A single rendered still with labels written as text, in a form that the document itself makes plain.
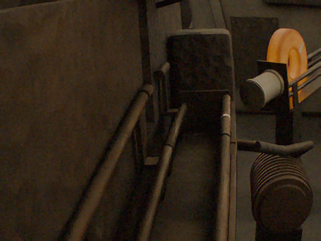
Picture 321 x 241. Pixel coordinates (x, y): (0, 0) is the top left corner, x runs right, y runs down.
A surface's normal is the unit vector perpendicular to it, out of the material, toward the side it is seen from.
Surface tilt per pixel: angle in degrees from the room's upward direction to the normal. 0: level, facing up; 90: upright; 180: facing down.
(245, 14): 90
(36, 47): 90
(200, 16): 90
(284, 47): 90
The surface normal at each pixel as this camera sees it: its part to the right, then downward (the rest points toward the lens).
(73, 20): 0.99, -0.04
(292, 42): 0.73, 0.12
